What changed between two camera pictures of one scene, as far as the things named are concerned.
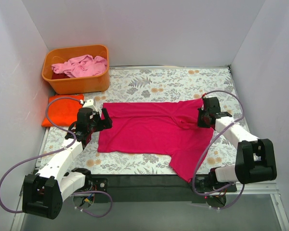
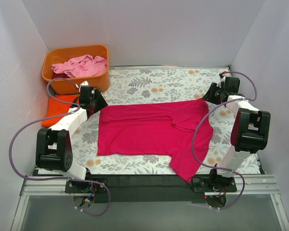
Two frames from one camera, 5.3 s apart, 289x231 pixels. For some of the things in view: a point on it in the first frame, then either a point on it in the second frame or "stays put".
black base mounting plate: x=155 y=188 stays put
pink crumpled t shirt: x=82 y=66 stays put
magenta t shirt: x=160 y=128 stays put
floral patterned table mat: x=131 y=85 stays put
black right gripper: x=203 y=120 → x=211 y=92
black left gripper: x=102 y=121 → x=98 y=101
